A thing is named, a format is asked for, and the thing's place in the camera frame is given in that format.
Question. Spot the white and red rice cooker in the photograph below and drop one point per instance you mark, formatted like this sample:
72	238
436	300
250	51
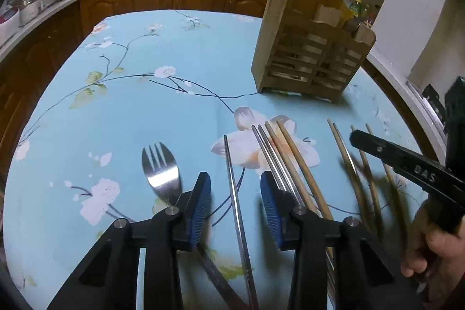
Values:
7	23

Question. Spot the metal chopstick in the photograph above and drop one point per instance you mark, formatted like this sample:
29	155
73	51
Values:
269	161
278	159
232	186

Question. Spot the metal fork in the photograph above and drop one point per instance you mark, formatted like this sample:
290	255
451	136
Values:
161	175

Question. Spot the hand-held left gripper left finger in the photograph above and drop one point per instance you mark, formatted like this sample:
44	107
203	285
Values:
199	210

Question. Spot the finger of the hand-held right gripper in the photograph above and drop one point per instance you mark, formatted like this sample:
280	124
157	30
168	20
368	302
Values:
399	157

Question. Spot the wooden utensil holder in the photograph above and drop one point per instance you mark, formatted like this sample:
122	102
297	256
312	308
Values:
276	52

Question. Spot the person's right hand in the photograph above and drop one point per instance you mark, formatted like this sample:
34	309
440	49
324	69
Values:
447	259

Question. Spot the green drink bottle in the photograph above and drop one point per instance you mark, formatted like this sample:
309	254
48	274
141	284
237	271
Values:
357	8

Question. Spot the wooden chopstick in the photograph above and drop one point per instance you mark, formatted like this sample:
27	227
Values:
346	150
338	146
287	163
301	164
394	186
370	179

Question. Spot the white pot with glass jar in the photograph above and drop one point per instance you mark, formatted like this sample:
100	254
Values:
31	10

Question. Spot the floral blue tablecloth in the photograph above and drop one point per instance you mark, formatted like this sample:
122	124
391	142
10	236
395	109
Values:
145	106

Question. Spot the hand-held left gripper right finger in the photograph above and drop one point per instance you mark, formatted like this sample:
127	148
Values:
270	210

